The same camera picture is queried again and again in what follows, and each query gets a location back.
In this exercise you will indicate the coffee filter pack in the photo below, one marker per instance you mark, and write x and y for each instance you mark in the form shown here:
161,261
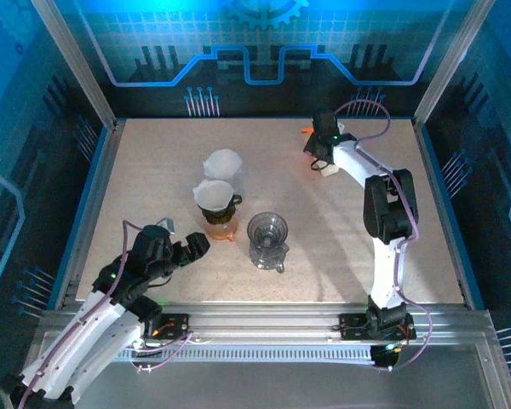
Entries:
330,170

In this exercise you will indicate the orange glass cup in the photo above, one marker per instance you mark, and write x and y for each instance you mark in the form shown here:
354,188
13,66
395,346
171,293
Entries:
221,232

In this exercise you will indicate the white paper coffee filter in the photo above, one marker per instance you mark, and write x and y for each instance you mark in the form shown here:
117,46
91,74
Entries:
213,196
221,164

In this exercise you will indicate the grey translucent measuring cup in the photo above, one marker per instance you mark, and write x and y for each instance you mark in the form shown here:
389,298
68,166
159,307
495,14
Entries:
267,230

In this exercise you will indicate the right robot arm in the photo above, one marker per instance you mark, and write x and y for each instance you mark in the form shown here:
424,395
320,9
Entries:
383,272

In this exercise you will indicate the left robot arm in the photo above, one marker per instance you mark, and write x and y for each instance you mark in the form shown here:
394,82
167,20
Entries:
81,332

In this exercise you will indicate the clear glass server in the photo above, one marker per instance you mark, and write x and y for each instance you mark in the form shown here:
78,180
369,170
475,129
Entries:
237,183

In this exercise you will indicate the grey metal base panel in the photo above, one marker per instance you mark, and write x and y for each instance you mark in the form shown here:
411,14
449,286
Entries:
260,387

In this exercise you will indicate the black control box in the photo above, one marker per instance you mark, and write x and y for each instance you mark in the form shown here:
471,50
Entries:
385,360

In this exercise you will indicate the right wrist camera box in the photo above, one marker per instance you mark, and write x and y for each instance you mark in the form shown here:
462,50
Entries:
342,128

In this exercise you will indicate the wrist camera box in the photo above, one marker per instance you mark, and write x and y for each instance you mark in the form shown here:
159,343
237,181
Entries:
166,225
342,128

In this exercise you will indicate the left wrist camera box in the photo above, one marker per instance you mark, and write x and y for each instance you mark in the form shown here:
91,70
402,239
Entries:
166,225

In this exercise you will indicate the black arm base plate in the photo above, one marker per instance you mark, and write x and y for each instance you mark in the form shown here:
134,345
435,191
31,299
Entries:
349,330
179,326

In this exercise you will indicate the aluminium side rail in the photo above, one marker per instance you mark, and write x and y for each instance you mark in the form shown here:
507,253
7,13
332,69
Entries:
89,213
421,132

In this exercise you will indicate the aluminium mounting rail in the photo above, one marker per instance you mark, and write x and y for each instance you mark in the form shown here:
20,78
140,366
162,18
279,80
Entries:
260,324

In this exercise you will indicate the aluminium frame post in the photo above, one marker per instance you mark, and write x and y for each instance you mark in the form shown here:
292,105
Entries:
447,72
81,72

